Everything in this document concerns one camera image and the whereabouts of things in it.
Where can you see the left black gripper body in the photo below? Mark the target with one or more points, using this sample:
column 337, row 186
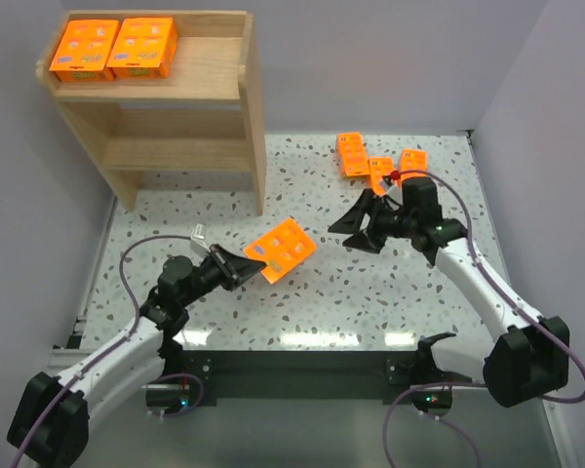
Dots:
column 225, row 271

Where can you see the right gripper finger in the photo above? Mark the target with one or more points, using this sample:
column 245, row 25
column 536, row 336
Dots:
column 352, row 220
column 365, row 242

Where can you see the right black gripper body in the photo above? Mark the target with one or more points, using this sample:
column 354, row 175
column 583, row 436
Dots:
column 377, row 222

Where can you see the orange sponge box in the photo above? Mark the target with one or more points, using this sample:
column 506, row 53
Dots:
column 282, row 249
column 413, row 159
column 379, row 167
column 84, row 50
column 351, row 155
column 144, row 48

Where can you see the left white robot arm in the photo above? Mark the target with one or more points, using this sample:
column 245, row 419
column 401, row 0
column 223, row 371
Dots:
column 58, row 413

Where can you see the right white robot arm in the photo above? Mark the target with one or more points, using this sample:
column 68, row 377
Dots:
column 529, row 357

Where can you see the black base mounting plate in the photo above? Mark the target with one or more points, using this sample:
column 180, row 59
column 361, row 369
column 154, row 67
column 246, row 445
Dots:
column 308, row 375

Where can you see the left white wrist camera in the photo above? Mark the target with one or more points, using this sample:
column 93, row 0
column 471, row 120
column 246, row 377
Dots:
column 198, row 241

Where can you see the aluminium rail frame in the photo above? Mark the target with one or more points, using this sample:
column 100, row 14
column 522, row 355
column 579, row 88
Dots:
column 530, row 357

